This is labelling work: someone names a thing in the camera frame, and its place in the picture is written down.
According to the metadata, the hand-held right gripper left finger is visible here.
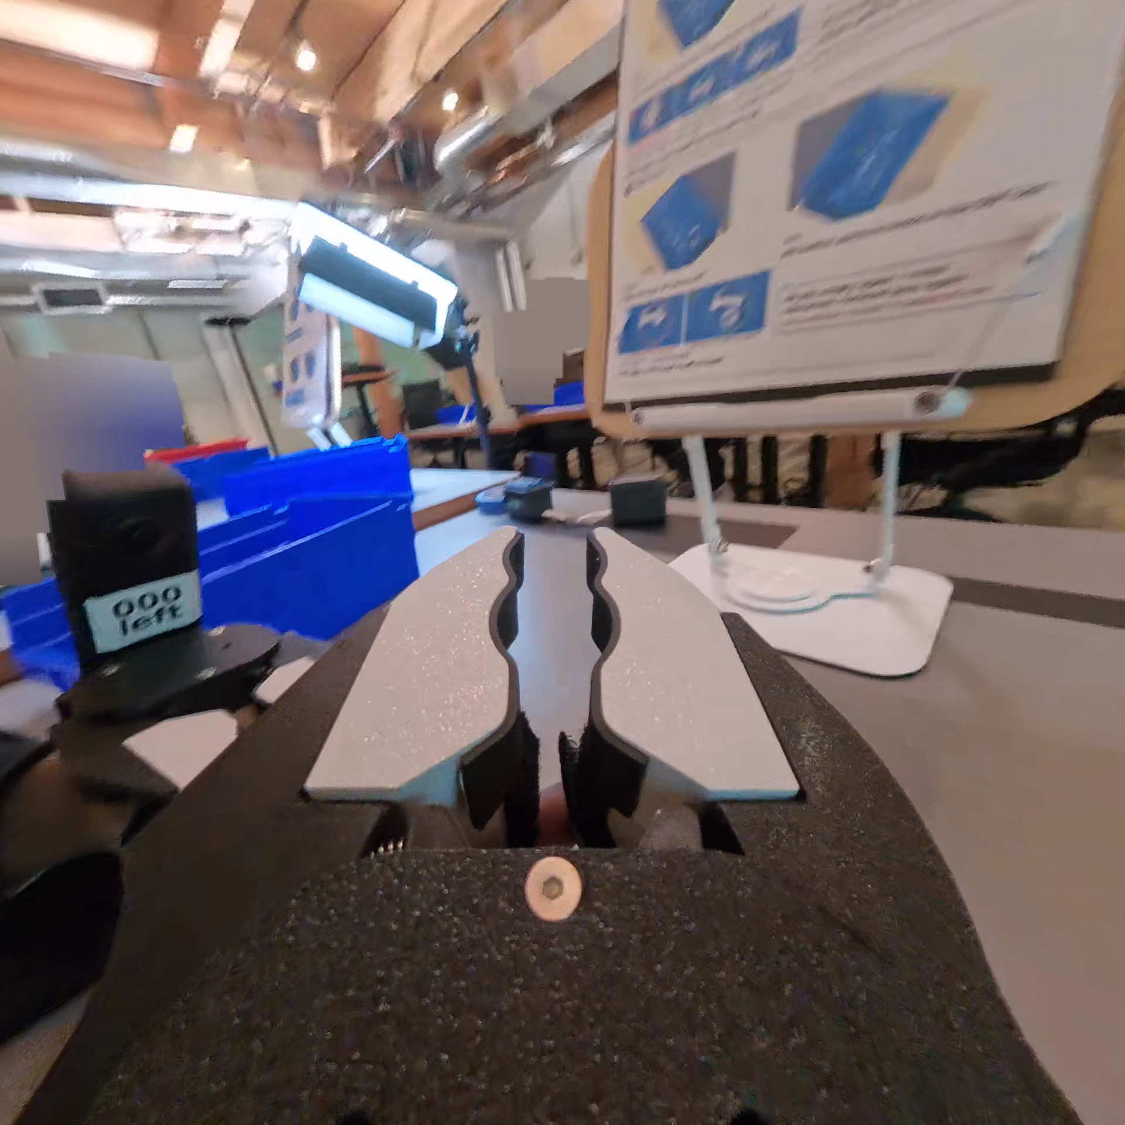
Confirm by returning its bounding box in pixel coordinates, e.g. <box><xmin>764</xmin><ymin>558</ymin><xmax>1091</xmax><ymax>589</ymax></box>
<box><xmin>304</xmin><ymin>528</ymin><xmax>528</xmax><ymax>828</ymax></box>

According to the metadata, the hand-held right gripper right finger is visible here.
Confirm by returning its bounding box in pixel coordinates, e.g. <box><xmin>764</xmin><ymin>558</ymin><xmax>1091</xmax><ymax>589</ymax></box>
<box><xmin>576</xmin><ymin>528</ymin><xmax>805</xmax><ymax>823</ymax></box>

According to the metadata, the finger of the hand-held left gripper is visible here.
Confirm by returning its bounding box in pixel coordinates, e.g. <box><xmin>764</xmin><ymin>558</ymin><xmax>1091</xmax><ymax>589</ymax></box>
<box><xmin>123</xmin><ymin>707</ymin><xmax>250</xmax><ymax>792</ymax></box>
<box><xmin>253</xmin><ymin>658</ymin><xmax>324</xmax><ymax>708</ymax></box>

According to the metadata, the red plastic bin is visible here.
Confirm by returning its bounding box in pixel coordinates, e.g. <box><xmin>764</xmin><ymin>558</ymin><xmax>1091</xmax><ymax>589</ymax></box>
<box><xmin>143</xmin><ymin>439</ymin><xmax>249</xmax><ymax>469</ymax></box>

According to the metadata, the blue divided plastic bin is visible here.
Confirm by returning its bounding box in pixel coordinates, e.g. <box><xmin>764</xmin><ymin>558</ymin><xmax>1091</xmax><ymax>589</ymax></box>
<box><xmin>0</xmin><ymin>496</ymin><xmax>421</xmax><ymax>689</ymax></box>

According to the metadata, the wood-edged grey board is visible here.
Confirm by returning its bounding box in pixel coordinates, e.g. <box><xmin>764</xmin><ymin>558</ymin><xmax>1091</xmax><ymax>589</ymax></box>
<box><xmin>406</xmin><ymin>464</ymin><xmax>528</xmax><ymax>531</ymax></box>

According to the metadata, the dark grey box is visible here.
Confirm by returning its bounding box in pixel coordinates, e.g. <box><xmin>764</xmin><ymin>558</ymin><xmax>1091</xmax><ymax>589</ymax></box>
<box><xmin>607</xmin><ymin>470</ymin><xmax>671</xmax><ymax>531</ymax></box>

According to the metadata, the small black and blue device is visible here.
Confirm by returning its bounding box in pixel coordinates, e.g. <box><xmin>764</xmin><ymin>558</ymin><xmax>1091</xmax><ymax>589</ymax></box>
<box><xmin>499</xmin><ymin>453</ymin><xmax>562</xmax><ymax>525</ymax></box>

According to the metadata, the standing banner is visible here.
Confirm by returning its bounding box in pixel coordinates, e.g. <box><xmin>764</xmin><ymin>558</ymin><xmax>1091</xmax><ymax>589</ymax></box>
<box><xmin>280</xmin><ymin>296</ymin><xmax>345</xmax><ymax>434</ymax></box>

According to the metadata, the wooden office desk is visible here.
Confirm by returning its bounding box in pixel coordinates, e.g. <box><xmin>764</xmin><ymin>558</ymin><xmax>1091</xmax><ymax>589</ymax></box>
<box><xmin>403</xmin><ymin>403</ymin><xmax>601</xmax><ymax>478</ymax></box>

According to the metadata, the studio light panel on stand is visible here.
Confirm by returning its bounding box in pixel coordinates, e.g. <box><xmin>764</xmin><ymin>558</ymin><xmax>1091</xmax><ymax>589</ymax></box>
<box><xmin>280</xmin><ymin>201</ymin><xmax>479</xmax><ymax>427</ymax></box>

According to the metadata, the sign board on white stand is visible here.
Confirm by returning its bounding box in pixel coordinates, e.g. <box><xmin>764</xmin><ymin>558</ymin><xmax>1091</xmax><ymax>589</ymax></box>
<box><xmin>587</xmin><ymin>0</ymin><xmax>1125</xmax><ymax>680</ymax></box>

